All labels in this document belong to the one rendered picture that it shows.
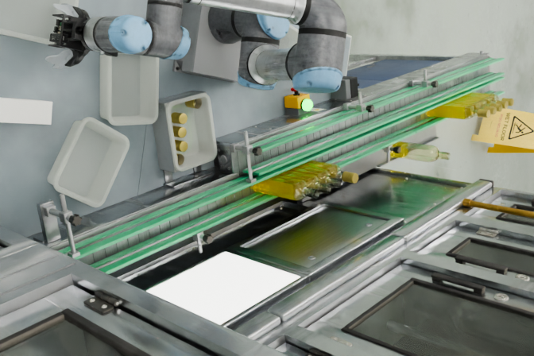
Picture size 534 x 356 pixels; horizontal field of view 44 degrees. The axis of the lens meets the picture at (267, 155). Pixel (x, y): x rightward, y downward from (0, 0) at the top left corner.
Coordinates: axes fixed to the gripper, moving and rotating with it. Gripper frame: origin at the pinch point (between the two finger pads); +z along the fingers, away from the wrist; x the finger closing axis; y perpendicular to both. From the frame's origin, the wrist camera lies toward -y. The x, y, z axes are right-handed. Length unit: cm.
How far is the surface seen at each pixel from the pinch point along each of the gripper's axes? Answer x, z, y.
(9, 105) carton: 18.0, 15.3, 3.0
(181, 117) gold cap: 14, 15, -52
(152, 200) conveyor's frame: 41, 12, -43
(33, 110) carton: 18.6, 15.3, -3.5
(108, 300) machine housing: 46, -59, 17
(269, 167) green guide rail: 26, 1, -80
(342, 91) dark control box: -6, 14, -130
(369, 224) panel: 40, -29, -99
